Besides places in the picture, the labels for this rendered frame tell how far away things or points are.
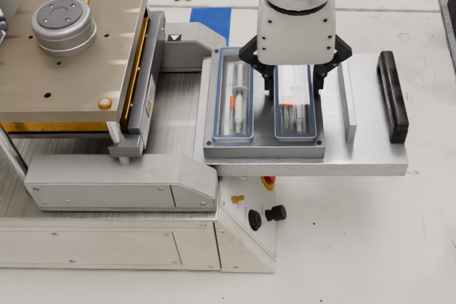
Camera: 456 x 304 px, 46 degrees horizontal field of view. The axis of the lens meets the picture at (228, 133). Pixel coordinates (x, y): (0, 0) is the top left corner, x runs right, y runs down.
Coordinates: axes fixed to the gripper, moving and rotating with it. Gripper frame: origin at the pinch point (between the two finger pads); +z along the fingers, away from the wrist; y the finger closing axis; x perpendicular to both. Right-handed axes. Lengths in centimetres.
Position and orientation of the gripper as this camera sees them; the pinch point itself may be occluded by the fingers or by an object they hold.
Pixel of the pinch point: (293, 83)
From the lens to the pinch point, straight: 77.0
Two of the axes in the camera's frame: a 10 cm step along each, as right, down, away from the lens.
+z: 0.6, 6.3, 7.7
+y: -10.0, 0.1, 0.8
